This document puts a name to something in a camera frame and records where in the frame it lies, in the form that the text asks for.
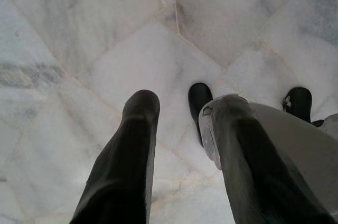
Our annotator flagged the black robot foot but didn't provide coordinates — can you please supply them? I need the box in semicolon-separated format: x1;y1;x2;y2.
283;86;313;124
187;82;214;148

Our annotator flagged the black robot left foot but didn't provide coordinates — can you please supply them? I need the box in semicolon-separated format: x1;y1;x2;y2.
187;82;214;148

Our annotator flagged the black robot right foot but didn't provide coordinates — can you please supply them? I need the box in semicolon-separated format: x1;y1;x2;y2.
283;86;313;124

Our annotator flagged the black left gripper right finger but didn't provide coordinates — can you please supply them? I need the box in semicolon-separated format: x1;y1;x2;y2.
211;94;336;224

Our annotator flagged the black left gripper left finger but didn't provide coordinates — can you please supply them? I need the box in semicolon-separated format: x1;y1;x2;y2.
70;89;161;224

